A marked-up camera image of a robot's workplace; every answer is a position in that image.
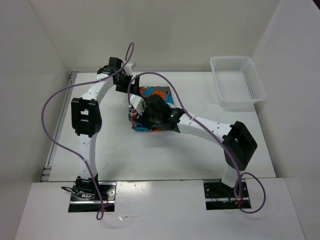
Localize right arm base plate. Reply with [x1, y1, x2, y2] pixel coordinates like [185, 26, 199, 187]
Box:
[203, 180, 251, 210]

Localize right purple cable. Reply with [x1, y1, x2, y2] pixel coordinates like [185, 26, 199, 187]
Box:
[126, 72, 266, 214]

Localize white plastic mesh basket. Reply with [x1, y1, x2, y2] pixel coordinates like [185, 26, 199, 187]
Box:
[209, 55, 267, 108]

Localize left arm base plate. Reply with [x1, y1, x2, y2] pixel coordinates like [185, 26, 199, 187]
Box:
[68, 182, 117, 213]

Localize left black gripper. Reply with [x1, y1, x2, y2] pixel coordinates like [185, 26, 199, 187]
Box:
[114, 72, 140, 95]

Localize colourful patterned shorts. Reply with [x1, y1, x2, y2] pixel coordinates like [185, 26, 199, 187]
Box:
[128, 86, 175, 132]

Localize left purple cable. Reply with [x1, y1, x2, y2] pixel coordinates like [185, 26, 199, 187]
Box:
[41, 42, 136, 221]

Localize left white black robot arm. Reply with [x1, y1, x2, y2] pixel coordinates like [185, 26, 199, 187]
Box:
[71, 57, 136, 200]

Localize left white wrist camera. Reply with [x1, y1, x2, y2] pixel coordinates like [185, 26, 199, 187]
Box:
[123, 62, 136, 75]

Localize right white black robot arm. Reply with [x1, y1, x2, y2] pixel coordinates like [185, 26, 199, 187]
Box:
[130, 95, 258, 198]

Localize purple cable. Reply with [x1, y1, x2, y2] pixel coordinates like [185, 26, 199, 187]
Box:
[41, 42, 136, 221]
[126, 72, 266, 214]

